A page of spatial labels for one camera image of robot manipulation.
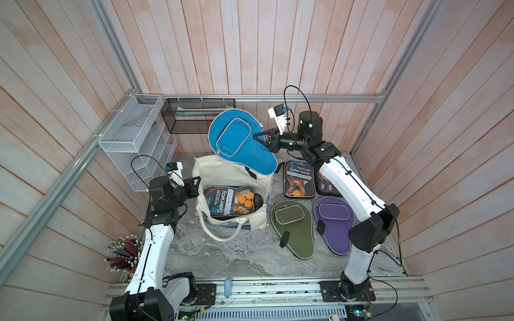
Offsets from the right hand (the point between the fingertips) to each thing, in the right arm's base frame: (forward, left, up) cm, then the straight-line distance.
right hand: (252, 137), depth 68 cm
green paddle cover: (-10, -19, -40) cm, 45 cm away
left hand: (-6, +21, -17) cm, 27 cm away
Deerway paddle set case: (-6, +11, -33) cm, 35 cm away
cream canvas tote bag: (+3, +19, -23) cm, 30 cm away
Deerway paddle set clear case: (+11, -24, -39) cm, 47 cm away
